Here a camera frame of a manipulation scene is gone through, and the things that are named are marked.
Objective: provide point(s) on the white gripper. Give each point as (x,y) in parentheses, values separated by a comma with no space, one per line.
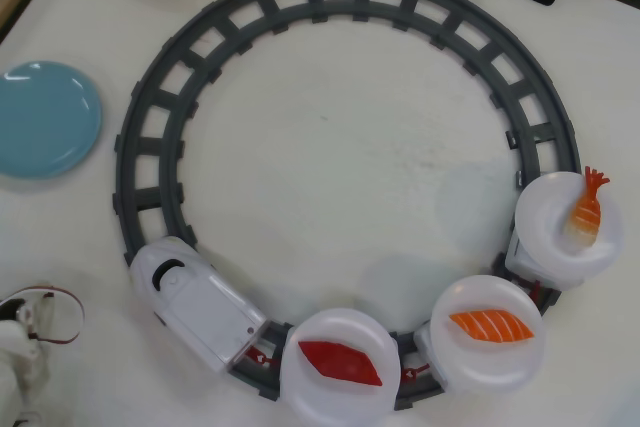
(15,342)

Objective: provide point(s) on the red tuna sushi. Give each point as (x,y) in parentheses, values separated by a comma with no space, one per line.
(340,362)

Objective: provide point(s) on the white Shinkansen toy locomotive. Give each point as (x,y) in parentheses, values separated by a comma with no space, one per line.
(200,307)

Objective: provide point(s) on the blue dish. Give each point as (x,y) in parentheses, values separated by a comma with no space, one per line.
(45,122)

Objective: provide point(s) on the orange salmon sushi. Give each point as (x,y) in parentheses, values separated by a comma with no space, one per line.
(490,327)

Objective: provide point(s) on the orange shrimp sushi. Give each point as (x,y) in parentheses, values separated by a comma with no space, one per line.
(585,217)

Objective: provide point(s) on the red train coupler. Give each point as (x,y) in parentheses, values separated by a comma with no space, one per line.
(261,357)
(415,373)
(536,292)

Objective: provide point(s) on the white round plate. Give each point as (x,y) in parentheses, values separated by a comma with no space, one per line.
(480,372)
(320,402)
(537,227)

